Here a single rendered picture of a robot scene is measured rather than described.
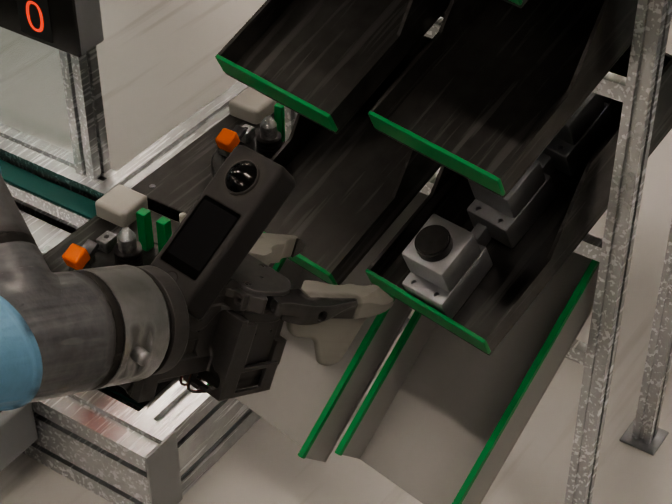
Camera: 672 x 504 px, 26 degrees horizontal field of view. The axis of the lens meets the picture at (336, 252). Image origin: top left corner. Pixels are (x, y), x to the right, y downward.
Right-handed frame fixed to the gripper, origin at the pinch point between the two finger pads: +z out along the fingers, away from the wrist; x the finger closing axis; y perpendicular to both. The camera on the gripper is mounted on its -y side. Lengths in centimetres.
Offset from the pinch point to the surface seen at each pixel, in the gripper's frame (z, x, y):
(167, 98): 64, -82, 20
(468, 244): 13.7, 1.8, -1.5
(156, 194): 36, -53, 20
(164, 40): 73, -94, 15
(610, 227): 23.1, 8.4, -5.4
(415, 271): 12.7, -1.5, 2.5
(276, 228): 13.5, -17.2, 6.1
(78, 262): 13.3, -39.9, 20.6
